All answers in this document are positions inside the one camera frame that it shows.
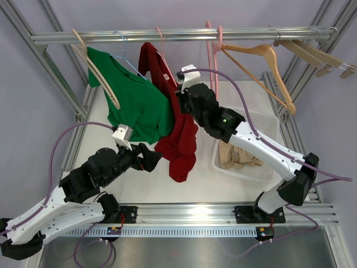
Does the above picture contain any white plastic basket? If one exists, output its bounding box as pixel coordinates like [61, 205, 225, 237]
[211, 111, 279, 183]

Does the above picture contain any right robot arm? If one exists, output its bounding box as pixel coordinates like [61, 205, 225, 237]
[175, 83, 319, 222]

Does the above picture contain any red t shirt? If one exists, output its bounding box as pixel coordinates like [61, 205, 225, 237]
[138, 41, 199, 184]

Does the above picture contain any aluminium front rail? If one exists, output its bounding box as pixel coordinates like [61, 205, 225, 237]
[36, 203, 340, 227]

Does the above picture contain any wooden hanger with bar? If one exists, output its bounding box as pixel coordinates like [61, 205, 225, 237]
[218, 26, 296, 116]

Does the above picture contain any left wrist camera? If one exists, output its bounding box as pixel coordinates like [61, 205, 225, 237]
[112, 124, 133, 151]

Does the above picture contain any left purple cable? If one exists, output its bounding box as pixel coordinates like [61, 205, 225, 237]
[0, 122, 118, 267]

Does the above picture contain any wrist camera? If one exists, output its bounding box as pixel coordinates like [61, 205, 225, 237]
[112, 124, 133, 151]
[176, 64, 201, 94]

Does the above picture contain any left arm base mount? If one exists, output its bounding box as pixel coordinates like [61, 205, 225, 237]
[111, 205, 138, 224]

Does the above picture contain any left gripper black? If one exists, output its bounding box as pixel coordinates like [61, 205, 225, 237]
[102, 140, 163, 186]

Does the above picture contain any aluminium hanging rail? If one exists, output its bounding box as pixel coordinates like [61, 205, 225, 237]
[28, 26, 337, 45]

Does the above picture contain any green t shirt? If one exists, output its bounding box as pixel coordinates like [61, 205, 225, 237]
[88, 47, 175, 144]

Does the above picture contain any pink plastic hanger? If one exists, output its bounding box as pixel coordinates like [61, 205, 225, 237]
[206, 25, 223, 98]

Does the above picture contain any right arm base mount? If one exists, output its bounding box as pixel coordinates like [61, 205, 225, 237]
[233, 205, 286, 224]

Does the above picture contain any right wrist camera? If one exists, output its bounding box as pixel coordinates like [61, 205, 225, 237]
[176, 64, 201, 94]

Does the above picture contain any white slotted cable duct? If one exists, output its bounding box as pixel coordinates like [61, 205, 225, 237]
[47, 226, 257, 238]

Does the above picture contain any tan clip hanger near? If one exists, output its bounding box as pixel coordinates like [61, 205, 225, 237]
[274, 30, 332, 77]

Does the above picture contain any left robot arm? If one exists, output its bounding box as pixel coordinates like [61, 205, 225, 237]
[1, 143, 162, 260]

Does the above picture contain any pink wire hanger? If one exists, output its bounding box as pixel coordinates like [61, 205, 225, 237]
[155, 27, 177, 86]

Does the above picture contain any beige plastic hanger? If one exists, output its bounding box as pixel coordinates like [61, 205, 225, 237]
[71, 28, 120, 109]

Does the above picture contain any blue wire hanger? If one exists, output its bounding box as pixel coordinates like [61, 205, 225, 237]
[108, 30, 148, 81]

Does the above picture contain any tan clip hanger far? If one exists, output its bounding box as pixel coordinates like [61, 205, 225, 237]
[291, 27, 357, 80]

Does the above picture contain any beige t shirt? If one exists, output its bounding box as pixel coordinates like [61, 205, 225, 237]
[218, 141, 263, 170]

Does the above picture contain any tan clip hanger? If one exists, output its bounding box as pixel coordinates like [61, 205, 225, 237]
[274, 30, 332, 77]
[291, 27, 357, 80]

